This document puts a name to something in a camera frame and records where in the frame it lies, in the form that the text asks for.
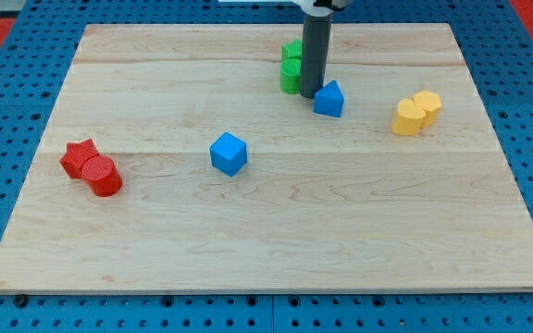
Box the blue triangle block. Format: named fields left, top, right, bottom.
left=313, top=80, right=344, bottom=117

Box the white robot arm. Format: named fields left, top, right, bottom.
left=291, top=0, right=354, bottom=17

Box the blue cube block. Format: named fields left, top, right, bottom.
left=209, top=132, right=247, bottom=177

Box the green cube block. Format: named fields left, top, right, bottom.
left=281, top=39, right=303, bottom=61

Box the wooden board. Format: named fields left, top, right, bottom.
left=0, top=23, right=533, bottom=295

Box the green cylinder block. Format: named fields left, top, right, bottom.
left=279, top=58, right=301, bottom=94

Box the yellow heart block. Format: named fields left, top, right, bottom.
left=390, top=99, right=427, bottom=136

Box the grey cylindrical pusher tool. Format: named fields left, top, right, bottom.
left=300, top=13, right=333, bottom=99

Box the red cylinder block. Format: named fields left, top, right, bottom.
left=81, top=155, right=122, bottom=197

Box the yellow hexagon block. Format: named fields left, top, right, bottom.
left=412, top=90, right=442, bottom=128

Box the red star block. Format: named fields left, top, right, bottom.
left=59, top=139, right=99, bottom=179

